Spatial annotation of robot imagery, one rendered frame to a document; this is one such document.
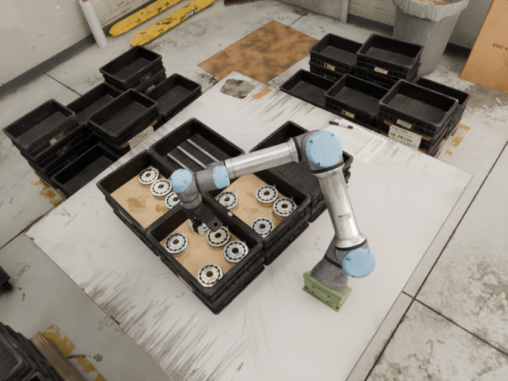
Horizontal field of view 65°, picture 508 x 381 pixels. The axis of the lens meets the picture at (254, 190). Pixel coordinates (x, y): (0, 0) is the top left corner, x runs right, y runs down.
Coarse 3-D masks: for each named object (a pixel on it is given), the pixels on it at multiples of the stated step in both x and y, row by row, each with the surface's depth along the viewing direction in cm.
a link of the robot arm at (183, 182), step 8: (176, 176) 133; (184, 176) 132; (192, 176) 134; (176, 184) 131; (184, 184) 131; (192, 184) 133; (176, 192) 134; (184, 192) 134; (192, 192) 134; (184, 200) 138; (192, 200) 139
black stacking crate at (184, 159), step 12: (192, 120) 205; (180, 132) 204; (192, 132) 210; (204, 132) 205; (156, 144) 196; (168, 144) 202; (180, 144) 208; (204, 144) 207; (216, 144) 203; (228, 144) 193; (168, 156) 204; (180, 156) 203; (204, 156) 201; (216, 156) 201; (228, 156) 200; (180, 168) 198; (192, 168) 197
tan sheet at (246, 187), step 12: (240, 180) 190; (252, 180) 189; (240, 192) 185; (252, 192) 185; (240, 204) 181; (252, 204) 180; (240, 216) 177; (252, 216) 176; (264, 216) 176; (264, 228) 172
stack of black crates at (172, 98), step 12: (168, 84) 307; (180, 84) 313; (192, 84) 301; (156, 96) 303; (168, 96) 307; (180, 96) 306; (192, 96) 294; (168, 108) 298; (180, 108) 290; (168, 120) 286
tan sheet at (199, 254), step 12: (180, 228) 175; (192, 240) 171; (204, 240) 170; (192, 252) 167; (204, 252) 167; (216, 252) 166; (192, 264) 164; (204, 264) 163; (216, 264) 163; (228, 264) 162
